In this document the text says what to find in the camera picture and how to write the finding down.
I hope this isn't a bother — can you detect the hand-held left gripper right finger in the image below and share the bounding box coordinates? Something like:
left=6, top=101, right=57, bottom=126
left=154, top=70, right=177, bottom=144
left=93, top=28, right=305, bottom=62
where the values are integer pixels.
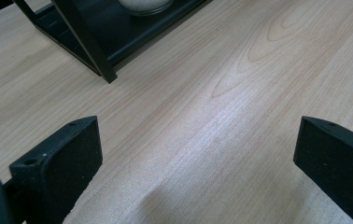
left=293, top=116, right=353, bottom=224

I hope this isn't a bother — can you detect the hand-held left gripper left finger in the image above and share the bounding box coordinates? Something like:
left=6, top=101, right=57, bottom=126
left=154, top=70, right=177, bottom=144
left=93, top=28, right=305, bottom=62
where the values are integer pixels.
left=9, top=115, right=104, bottom=224

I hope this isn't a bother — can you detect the black metal shelf rack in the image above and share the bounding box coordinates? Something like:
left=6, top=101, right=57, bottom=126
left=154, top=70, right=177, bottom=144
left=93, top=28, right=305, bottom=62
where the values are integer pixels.
left=12, top=0, right=215, bottom=84

